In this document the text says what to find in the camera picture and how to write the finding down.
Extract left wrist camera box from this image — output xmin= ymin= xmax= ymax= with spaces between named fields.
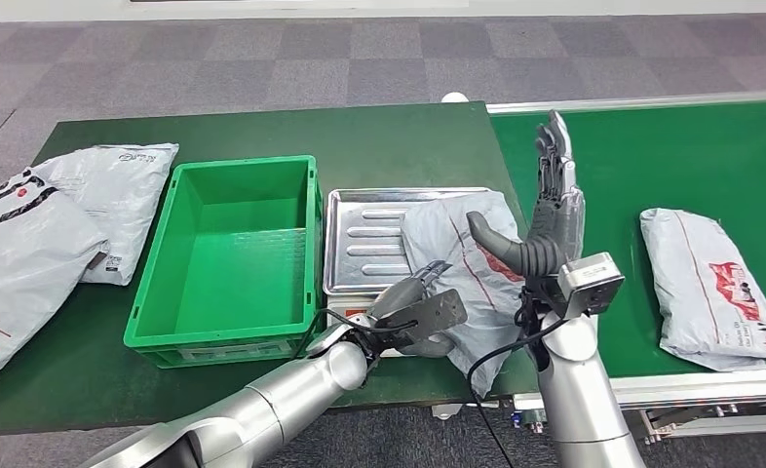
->
xmin=374 ymin=289 xmax=470 ymax=345

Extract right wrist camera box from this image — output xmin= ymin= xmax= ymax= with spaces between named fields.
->
xmin=554 ymin=252 xmax=626 ymax=321

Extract green conveyor belt aluminium frame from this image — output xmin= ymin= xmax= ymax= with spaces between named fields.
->
xmin=485 ymin=88 xmax=766 ymax=444

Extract green plastic crate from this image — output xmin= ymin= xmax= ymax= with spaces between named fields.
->
xmin=123 ymin=154 xmax=325 ymax=370

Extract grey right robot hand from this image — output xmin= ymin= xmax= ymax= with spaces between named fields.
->
xmin=465 ymin=109 xmax=587 ymax=279

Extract grey parcel red print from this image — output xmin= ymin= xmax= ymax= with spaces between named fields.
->
xmin=400 ymin=190 xmax=539 ymax=399

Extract grey parcel QR codes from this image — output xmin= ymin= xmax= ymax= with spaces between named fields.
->
xmin=638 ymin=207 xmax=766 ymax=373

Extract grey mailer bag small label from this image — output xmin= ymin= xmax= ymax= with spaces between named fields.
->
xmin=30 ymin=142 xmax=180 ymax=288

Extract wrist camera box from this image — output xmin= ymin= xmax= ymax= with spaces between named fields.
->
xmin=554 ymin=252 xmax=626 ymax=321
xmin=374 ymin=289 xmax=470 ymax=345

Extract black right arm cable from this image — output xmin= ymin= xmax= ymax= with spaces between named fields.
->
xmin=465 ymin=316 xmax=571 ymax=468

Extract large grey bag black print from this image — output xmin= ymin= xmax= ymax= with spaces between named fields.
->
xmin=0 ymin=169 xmax=110 ymax=397

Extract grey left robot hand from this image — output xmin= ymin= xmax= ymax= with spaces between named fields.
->
xmin=364 ymin=259 xmax=456 ymax=361

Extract white electronic scale steel tray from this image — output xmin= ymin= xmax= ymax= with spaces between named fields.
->
xmin=323 ymin=186 xmax=495 ymax=359

